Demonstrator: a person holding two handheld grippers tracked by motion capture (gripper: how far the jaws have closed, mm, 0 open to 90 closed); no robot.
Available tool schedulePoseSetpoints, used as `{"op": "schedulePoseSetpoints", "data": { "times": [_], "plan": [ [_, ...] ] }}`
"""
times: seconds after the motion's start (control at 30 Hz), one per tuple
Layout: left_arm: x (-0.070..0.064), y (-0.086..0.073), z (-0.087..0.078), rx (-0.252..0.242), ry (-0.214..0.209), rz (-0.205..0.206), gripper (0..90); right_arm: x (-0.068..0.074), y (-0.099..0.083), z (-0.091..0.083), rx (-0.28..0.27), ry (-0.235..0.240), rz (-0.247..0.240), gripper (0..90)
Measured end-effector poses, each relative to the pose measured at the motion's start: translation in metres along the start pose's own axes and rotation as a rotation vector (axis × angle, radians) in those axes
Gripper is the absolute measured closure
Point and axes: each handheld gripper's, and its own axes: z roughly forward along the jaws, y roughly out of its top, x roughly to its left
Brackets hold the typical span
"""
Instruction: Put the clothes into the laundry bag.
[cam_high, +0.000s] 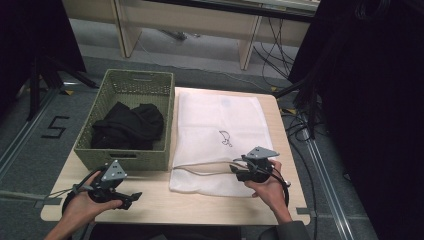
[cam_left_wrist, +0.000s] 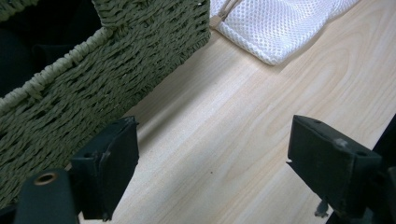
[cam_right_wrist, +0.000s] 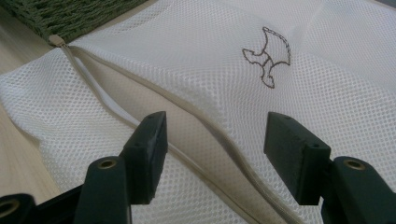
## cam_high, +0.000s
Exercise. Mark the person's left hand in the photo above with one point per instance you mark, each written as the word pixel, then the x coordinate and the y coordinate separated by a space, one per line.
pixel 81 206

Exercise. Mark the black tripod stand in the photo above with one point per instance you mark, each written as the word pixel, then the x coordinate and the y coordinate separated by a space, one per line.
pixel 35 86

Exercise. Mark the person's dark clothing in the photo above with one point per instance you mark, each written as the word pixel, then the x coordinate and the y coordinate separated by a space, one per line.
pixel 166 233

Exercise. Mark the metal floor rail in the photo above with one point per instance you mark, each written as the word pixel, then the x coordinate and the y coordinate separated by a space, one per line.
pixel 23 133
pixel 328 190

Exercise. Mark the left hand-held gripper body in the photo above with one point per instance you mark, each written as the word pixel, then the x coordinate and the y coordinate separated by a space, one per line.
pixel 107 186

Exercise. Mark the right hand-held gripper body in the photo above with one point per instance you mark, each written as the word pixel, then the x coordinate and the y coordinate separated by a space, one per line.
pixel 258 166

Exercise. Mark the white mesh laundry bag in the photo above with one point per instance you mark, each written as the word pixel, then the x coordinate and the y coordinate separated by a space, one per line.
pixel 213 116

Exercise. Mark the grey tape strip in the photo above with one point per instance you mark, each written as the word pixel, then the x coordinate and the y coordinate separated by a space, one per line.
pixel 30 198

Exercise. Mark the person's right hand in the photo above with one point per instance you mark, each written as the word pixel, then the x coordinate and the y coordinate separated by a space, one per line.
pixel 271 191

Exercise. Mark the black cloth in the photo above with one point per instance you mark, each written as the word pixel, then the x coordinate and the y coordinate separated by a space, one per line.
pixel 128 128

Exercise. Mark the green woven basket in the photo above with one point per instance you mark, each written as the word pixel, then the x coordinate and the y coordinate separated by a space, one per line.
pixel 133 160

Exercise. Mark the black curtain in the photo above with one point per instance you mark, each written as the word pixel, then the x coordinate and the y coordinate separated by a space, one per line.
pixel 36 30
pixel 373 100

